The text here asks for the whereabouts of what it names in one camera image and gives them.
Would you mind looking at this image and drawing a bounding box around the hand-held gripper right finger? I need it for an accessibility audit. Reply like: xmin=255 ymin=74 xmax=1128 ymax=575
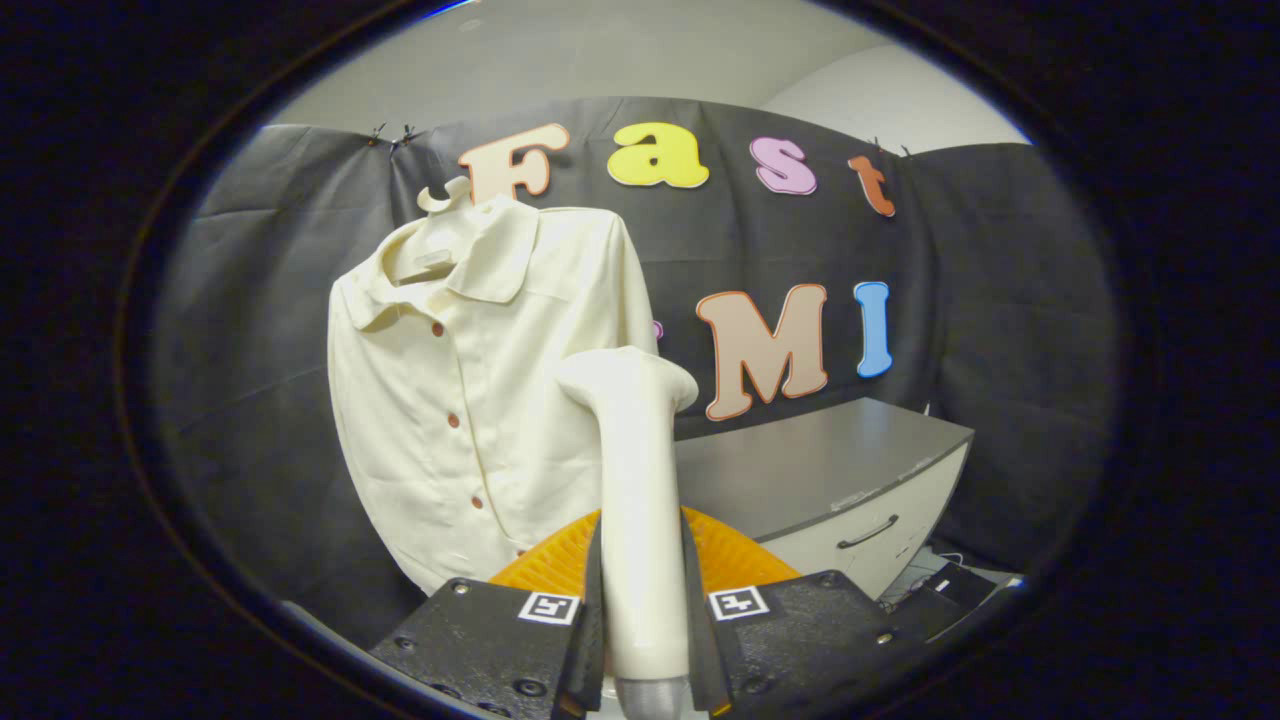
xmin=682 ymin=505 xmax=926 ymax=719

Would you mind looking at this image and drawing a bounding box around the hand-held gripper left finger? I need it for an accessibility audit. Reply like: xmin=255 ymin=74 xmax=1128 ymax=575
xmin=370 ymin=508 xmax=606 ymax=720

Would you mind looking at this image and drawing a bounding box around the white garment steamer head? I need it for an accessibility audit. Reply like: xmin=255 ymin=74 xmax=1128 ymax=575
xmin=553 ymin=346 xmax=701 ymax=686

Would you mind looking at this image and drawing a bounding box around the cream button-up shirt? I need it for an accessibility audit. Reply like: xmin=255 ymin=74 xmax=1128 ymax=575
xmin=327 ymin=195 xmax=661 ymax=596

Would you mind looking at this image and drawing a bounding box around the white clothes hanger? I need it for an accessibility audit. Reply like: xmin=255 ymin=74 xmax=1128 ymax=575
xmin=415 ymin=175 xmax=476 ymax=286

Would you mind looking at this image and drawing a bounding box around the white cabinet with grey top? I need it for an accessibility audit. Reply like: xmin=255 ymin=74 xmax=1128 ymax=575
xmin=672 ymin=397 xmax=976 ymax=601

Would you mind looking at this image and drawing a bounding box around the black box on floor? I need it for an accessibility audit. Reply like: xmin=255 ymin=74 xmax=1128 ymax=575
xmin=880 ymin=560 xmax=1026 ymax=641

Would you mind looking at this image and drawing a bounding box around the black backdrop cloth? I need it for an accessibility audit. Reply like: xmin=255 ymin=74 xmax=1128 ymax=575
xmin=150 ymin=97 xmax=1121 ymax=651

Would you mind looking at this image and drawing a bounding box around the black cabinet drawer handle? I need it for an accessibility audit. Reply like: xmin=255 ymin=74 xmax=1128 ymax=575
xmin=838 ymin=514 xmax=901 ymax=550

